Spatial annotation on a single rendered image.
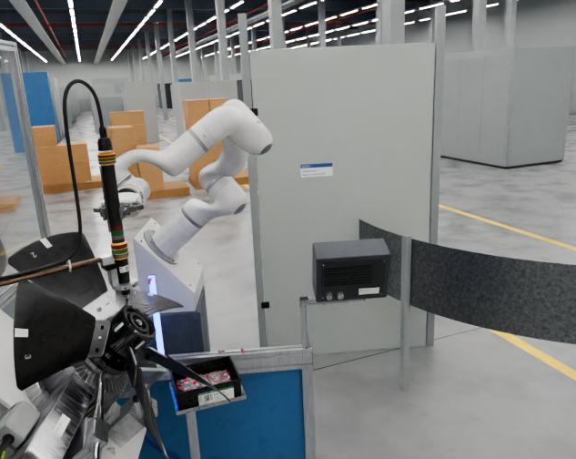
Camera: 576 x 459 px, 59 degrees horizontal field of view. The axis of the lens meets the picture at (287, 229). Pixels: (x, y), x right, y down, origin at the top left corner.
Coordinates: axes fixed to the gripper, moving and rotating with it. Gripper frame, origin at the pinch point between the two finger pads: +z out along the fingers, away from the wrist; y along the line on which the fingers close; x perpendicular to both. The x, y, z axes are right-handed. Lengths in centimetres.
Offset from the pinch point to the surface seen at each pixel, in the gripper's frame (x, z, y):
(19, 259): -9.8, 3.9, 24.6
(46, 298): -12.0, 27.6, 9.4
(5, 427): -34, 41, 17
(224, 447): -105, -36, -19
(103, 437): -42, 36, -1
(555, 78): 19, -846, -633
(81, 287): -18.7, 4.3, 10.0
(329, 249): -25, -34, -63
